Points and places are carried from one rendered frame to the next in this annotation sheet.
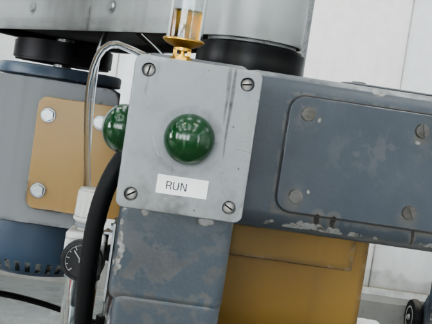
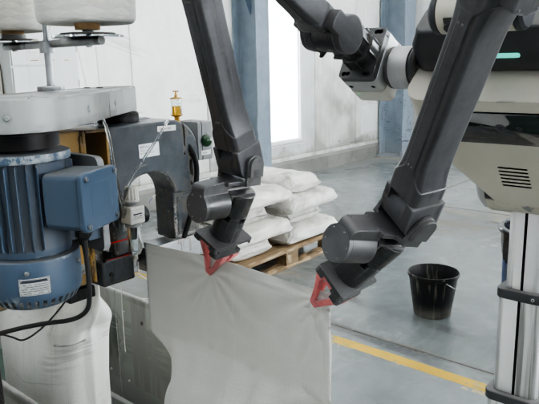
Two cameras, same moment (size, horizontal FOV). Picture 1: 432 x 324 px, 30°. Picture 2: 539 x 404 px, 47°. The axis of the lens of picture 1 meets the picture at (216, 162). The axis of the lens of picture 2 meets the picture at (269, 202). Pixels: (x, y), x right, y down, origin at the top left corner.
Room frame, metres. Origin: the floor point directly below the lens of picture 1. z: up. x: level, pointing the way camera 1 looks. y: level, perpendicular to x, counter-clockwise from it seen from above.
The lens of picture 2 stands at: (1.43, 1.17, 1.46)
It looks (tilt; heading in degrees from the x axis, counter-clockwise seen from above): 13 degrees down; 224
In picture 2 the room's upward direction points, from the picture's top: 1 degrees counter-clockwise
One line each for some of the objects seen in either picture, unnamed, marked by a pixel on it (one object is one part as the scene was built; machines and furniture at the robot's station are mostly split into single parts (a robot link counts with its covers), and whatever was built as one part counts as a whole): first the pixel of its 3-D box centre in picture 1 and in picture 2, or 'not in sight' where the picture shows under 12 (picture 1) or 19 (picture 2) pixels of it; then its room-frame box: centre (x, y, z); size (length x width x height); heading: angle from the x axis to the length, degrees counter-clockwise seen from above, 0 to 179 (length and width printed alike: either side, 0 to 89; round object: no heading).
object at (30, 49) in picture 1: (63, 56); (19, 140); (1.00, 0.21, 1.35); 0.12 x 0.12 x 0.04
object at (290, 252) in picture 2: not in sight; (250, 248); (-1.76, -2.13, 0.07); 1.20 x 0.82 x 0.14; 5
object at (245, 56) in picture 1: (249, 63); (118, 117); (0.68, -0.02, 1.35); 0.09 x 0.09 x 0.03
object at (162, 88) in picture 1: (188, 137); (194, 139); (0.49, 0.02, 1.28); 0.08 x 0.05 x 0.09; 93
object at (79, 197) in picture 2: not in sight; (83, 204); (0.95, 0.30, 1.25); 0.10 x 0.08 x 0.12; 28
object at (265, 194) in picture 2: not in sight; (244, 195); (-1.49, -1.89, 0.56); 0.66 x 0.42 x 0.15; 3
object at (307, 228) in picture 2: not in sight; (296, 227); (-2.09, -1.94, 0.20); 0.67 x 0.43 x 0.15; 3
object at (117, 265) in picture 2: not in sight; (111, 268); (0.76, 0.04, 1.04); 0.08 x 0.06 x 0.05; 3
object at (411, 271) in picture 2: not in sight; (432, 292); (-1.69, -0.52, 0.13); 0.30 x 0.30 x 0.26
